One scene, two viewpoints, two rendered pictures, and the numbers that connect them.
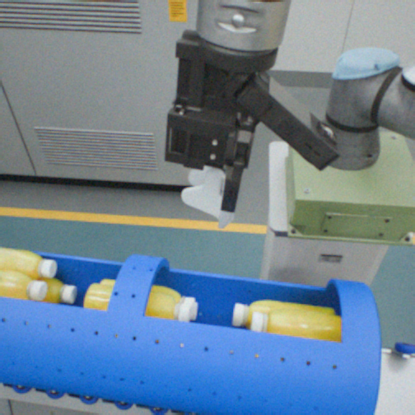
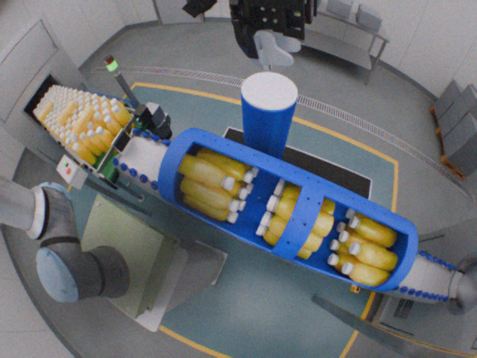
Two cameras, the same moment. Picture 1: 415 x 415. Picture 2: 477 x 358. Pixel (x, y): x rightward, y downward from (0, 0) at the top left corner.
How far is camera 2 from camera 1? 0.63 m
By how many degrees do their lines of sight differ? 63
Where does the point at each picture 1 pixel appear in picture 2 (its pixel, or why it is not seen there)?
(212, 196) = (279, 36)
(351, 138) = (100, 256)
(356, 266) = not seen: hidden behind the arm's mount
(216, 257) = (214, 333)
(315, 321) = (197, 165)
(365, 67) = (53, 259)
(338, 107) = (90, 273)
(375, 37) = not seen: outside the picture
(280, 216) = (177, 260)
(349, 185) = (124, 233)
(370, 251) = not seen: hidden behind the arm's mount
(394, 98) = (58, 227)
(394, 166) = (92, 239)
